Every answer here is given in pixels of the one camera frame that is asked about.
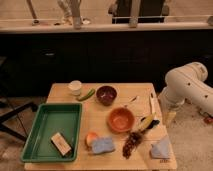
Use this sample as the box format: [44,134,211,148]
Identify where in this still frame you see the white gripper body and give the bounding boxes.
[159,93,177,126]

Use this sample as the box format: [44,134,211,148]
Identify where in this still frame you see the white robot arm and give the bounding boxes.
[158,62,213,125]

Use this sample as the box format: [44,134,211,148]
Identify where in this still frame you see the green plastic tray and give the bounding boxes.
[21,103,82,163]

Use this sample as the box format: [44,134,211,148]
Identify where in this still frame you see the blue cloth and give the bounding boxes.
[150,136,170,159]

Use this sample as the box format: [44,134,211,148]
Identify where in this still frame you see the brown grape bunch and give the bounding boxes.
[122,132,142,159]

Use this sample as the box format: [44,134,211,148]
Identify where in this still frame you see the orange bowl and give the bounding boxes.
[107,107,135,133]

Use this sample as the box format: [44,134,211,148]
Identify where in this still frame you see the dark purple bowl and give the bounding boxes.
[96,86,117,106]

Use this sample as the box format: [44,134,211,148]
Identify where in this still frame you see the blue sponge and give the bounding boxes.
[92,137,115,154]

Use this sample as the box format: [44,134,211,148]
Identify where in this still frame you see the green cucumber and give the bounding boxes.
[76,89,95,101]

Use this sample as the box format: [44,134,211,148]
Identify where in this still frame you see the peach fruit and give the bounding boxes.
[85,132,98,147]

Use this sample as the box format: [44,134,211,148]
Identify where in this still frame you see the white paper cup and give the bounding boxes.
[68,80,82,96]

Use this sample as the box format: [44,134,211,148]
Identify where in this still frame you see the wooden block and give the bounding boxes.
[51,133,72,156]

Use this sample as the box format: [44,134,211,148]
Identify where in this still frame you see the black chair base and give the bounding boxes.
[0,99,39,143]

